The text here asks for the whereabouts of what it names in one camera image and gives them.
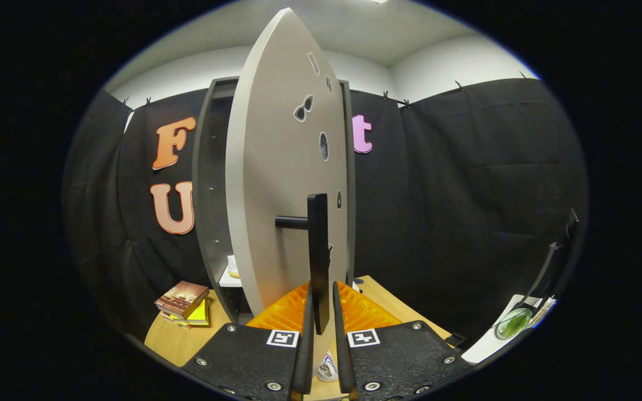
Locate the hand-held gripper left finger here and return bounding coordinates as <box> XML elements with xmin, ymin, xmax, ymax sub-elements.
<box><xmin>181</xmin><ymin>281</ymin><xmax>316</xmax><ymax>401</ymax></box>

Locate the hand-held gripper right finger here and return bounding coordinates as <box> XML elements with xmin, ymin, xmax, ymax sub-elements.
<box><xmin>332</xmin><ymin>280</ymin><xmax>475</xmax><ymax>401</ymax></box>

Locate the black door handle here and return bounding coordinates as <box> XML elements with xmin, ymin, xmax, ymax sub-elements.
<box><xmin>275</xmin><ymin>193</ymin><xmax>331</xmax><ymax>336</ymax></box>

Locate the dark grey shoe cabinet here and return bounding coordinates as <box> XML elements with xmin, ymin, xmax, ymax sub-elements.
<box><xmin>192</xmin><ymin>77</ymin><xmax>355</xmax><ymax>324</ymax></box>

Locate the light grey shoe cabinet door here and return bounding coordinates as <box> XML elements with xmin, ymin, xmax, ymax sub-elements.
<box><xmin>225</xmin><ymin>7</ymin><xmax>349</xmax><ymax>317</ymax></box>

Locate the light grey cabinet shelf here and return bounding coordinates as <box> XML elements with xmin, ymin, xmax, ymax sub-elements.
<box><xmin>219</xmin><ymin>266</ymin><xmax>244</xmax><ymax>288</ymax></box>

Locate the yellow book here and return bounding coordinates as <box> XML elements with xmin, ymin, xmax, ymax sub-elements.
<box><xmin>168</xmin><ymin>298</ymin><xmax>211</xmax><ymax>327</ymax></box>

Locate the white board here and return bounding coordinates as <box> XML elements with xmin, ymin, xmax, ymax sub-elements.
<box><xmin>460</xmin><ymin>294</ymin><xmax>557</xmax><ymax>364</ymax></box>

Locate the brown book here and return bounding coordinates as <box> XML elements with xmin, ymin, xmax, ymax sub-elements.
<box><xmin>154</xmin><ymin>280</ymin><xmax>210</xmax><ymax>320</ymax></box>

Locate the green round lens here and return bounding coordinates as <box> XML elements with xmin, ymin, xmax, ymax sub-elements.
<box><xmin>495</xmin><ymin>307</ymin><xmax>533</xmax><ymax>340</ymax></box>

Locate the black backdrop cloth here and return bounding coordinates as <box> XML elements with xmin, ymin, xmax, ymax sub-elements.
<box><xmin>62</xmin><ymin>78</ymin><xmax>589</xmax><ymax>357</ymax></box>

